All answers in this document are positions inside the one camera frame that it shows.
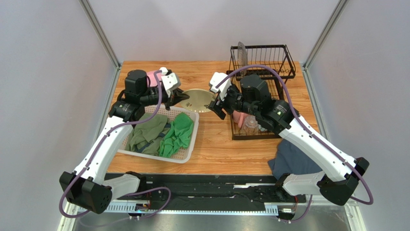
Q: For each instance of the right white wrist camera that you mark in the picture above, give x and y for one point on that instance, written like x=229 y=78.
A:
x=219 y=83

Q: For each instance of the light green bowl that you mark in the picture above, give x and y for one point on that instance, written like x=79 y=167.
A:
x=262 y=129

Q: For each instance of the black wire dish rack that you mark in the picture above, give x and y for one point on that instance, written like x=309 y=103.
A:
x=276 y=57

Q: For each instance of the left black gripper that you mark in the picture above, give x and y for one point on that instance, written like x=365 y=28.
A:
x=176 y=96

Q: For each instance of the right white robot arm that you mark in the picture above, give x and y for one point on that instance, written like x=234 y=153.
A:
x=340 y=173

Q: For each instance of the bright green cloth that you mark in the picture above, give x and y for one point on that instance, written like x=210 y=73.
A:
x=178 y=136

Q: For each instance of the pink mug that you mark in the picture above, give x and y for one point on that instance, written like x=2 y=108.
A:
x=239 y=118

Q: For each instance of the olive green cloth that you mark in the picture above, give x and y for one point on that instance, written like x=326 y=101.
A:
x=145 y=137

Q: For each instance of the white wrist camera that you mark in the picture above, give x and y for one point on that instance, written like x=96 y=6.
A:
x=219 y=83
x=170 y=80

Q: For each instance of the clear glass plate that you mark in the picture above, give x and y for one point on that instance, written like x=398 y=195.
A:
x=242 y=55

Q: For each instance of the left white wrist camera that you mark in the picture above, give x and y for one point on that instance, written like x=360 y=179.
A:
x=170 y=80

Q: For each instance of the pink plate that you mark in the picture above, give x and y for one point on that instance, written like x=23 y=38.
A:
x=152 y=78

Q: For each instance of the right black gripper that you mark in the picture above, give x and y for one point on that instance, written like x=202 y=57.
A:
x=224 y=104

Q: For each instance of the cream patterned plate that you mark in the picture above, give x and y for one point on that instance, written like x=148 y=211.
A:
x=198 y=100

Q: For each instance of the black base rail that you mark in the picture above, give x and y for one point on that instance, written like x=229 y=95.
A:
x=236 y=193

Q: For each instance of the dark blue cloth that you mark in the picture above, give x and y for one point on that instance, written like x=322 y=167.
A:
x=290 y=159

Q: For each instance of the white plastic basket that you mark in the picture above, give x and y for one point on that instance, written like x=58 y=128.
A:
x=184 y=154

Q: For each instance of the clear glass cup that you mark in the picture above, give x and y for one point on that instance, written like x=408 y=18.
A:
x=250 y=126

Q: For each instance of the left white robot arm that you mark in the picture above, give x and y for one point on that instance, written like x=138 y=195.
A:
x=86 y=185

